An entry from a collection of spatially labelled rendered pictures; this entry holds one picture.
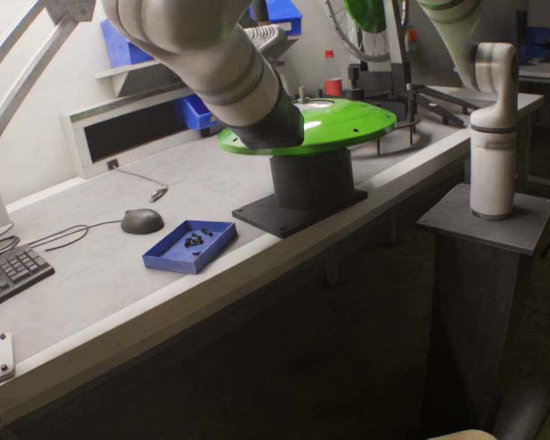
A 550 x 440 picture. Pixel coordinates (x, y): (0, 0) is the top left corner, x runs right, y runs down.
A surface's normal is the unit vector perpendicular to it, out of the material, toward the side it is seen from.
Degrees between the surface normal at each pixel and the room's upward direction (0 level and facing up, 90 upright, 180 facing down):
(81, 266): 0
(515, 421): 0
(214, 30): 127
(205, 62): 77
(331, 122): 21
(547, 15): 90
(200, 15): 111
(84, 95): 90
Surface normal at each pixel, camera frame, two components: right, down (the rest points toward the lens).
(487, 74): -0.66, 0.53
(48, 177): 0.65, 0.22
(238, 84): 0.59, 0.75
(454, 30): -0.16, 0.99
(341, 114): 0.00, -0.78
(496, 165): -0.34, 0.43
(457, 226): -0.14, -0.90
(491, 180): -0.53, 0.41
